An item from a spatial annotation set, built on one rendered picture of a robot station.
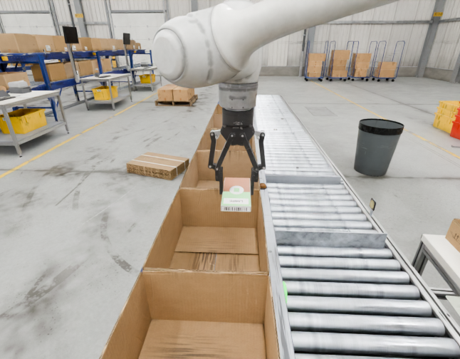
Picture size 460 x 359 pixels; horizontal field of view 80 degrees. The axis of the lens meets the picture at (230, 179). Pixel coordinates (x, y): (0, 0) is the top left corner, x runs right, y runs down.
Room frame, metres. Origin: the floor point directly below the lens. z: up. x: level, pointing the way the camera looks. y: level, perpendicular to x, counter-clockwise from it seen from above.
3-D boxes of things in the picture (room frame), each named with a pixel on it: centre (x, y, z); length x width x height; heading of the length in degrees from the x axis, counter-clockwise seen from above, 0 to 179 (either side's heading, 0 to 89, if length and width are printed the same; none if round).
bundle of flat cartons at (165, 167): (3.38, 0.96, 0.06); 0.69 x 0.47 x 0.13; 69
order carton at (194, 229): (0.65, 0.05, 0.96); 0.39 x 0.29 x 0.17; 177
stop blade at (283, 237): (0.92, -0.42, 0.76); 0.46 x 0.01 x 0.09; 87
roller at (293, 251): (0.89, -0.42, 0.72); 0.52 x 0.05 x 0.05; 87
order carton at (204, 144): (1.44, 0.01, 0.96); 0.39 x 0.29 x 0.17; 177
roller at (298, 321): (0.56, -0.40, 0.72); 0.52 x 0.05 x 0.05; 87
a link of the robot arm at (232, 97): (0.65, -0.02, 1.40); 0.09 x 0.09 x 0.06
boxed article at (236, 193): (0.65, -0.02, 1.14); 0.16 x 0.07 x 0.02; 177
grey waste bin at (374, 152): (3.36, -1.89, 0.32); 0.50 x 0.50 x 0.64
